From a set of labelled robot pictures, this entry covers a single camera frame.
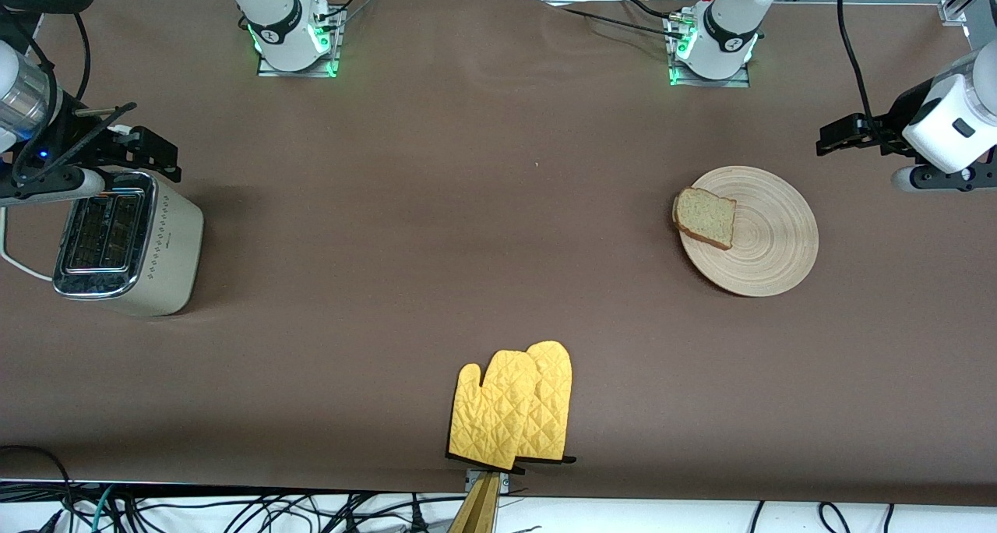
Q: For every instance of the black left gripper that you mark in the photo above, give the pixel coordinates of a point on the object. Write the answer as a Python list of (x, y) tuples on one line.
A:
[(897, 121)]

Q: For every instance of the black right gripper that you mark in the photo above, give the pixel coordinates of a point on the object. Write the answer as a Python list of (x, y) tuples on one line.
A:
[(75, 137)]

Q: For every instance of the round wooden plate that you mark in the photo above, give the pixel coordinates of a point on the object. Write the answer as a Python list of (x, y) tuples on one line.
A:
[(767, 237)]

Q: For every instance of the slice of bread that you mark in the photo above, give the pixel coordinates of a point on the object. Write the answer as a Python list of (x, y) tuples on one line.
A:
[(705, 217)]

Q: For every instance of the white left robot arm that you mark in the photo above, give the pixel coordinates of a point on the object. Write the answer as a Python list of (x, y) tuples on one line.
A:
[(724, 26)]

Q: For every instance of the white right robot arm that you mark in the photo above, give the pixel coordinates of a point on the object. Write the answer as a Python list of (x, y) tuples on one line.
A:
[(273, 19)]

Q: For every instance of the cream and chrome toaster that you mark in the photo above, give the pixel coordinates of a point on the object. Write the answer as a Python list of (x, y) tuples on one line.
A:
[(148, 245)]

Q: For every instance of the yellow quilted oven mitt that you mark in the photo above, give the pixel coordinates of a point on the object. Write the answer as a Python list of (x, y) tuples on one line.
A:
[(554, 393), (491, 416)]

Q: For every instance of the tan wooden bar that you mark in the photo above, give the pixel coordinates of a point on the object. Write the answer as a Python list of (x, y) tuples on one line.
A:
[(477, 513)]

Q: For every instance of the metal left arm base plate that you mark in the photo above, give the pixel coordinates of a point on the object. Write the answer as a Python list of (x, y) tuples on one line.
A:
[(740, 81)]

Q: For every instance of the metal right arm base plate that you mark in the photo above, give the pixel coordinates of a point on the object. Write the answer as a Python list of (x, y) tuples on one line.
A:
[(331, 46)]

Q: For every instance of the small metal bracket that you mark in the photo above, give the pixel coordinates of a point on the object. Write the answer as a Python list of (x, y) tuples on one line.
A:
[(505, 482)]

